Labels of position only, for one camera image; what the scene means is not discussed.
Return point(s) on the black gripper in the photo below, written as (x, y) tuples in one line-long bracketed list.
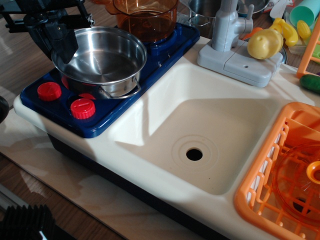
[(58, 37)]

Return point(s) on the stainless steel two-handled pan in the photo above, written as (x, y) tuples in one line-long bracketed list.
[(106, 65)]

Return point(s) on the black ribbed robot base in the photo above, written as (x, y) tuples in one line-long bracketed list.
[(31, 223)]

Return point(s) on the left red stove knob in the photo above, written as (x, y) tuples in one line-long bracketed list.
[(49, 91)]

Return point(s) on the red stove knob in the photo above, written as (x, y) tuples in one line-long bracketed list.
[(82, 108), (49, 91)]

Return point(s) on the blue toy stove top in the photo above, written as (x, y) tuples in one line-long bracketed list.
[(161, 56)]

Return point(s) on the right red stove knob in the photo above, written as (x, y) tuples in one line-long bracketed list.
[(82, 108)]

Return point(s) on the cream toy sink unit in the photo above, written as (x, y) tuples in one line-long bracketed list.
[(198, 142)]

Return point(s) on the black round knob left edge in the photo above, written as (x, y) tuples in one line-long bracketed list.
[(4, 109)]

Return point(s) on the transparent amber plastic pot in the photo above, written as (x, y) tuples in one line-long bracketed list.
[(148, 20)]

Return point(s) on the small steel pot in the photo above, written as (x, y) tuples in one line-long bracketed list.
[(202, 13)]

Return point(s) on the grey toy faucet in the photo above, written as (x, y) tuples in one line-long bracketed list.
[(226, 54)]

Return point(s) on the steel bowl at back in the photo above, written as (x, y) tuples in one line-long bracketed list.
[(259, 7)]

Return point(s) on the yellow plastic potato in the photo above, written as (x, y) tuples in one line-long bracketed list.
[(264, 44)]

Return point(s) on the yellow plastic banana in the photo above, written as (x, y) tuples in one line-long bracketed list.
[(287, 31)]

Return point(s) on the yellow plastic corn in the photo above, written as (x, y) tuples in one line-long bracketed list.
[(303, 30)]

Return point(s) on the orange plastic rack behind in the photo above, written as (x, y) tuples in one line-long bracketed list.
[(308, 53)]

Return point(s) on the teal plastic cup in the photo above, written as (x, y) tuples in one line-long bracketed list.
[(307, 11)]

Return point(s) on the orange dish drying rack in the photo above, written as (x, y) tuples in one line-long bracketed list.
[(255, 201)]

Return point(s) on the green plastic cucumber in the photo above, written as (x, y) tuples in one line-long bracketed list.
[(310, 82)]

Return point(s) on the transparent orange pot lid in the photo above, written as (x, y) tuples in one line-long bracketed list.
[(296, 182)]

